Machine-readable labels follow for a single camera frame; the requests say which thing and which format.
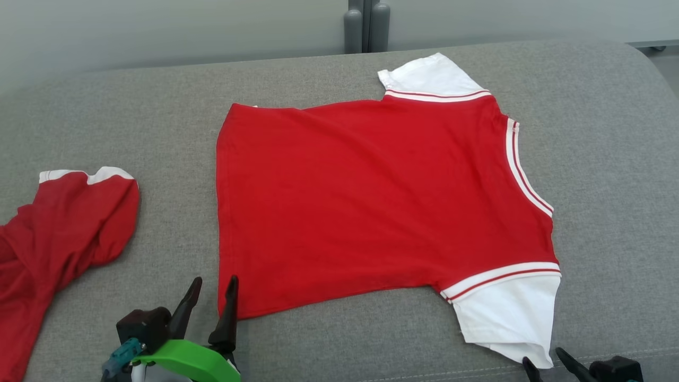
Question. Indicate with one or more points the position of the grey wall base rail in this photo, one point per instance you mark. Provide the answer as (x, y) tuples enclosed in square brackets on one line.
[(652, 44)]

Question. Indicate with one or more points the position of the red shorts with white stripes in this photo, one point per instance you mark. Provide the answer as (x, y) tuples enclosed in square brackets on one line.
[(63, 228)]

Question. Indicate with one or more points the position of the red shirt with white sleeves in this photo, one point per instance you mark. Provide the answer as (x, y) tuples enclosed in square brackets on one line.
[(371, 201)]

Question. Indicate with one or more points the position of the grey fabric ottoman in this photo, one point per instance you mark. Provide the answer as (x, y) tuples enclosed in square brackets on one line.
[(159, 106)]

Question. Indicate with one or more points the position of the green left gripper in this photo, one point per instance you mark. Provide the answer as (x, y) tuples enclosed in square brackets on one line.
[(191, 363)]

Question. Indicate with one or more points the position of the grey post pair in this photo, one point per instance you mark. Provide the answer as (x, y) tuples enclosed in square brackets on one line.
[(353, 32)]

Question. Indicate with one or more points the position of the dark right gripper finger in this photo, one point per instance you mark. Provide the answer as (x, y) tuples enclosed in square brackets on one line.
[(578, 371), (532, 372)]

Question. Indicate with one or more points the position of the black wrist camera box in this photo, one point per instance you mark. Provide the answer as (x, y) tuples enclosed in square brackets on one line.
[(143, 326), (615, 371)]

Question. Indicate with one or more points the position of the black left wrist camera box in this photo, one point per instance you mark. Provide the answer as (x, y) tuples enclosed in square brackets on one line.
[(143, 326)]

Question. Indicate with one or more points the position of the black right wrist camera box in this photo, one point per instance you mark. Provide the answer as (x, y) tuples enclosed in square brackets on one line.
[(615, 371)]

